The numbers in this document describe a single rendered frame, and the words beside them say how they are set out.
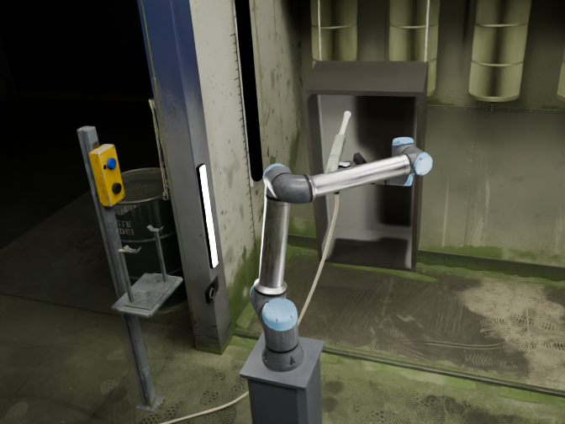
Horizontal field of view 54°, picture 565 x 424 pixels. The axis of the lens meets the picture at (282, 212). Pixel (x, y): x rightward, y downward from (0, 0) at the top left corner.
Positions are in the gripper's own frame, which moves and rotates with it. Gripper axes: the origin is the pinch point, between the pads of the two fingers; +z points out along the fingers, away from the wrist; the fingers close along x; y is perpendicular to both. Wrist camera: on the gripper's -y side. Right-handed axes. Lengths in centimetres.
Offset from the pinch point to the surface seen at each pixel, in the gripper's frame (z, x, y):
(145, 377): 97, -77, 94
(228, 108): 72, 57, 15
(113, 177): 93, -30, -16
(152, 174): 147, 63, 83
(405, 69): -27, 66, -8
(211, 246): 72, -10, 59
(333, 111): 13, 71, 25
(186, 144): 78, 12, 2
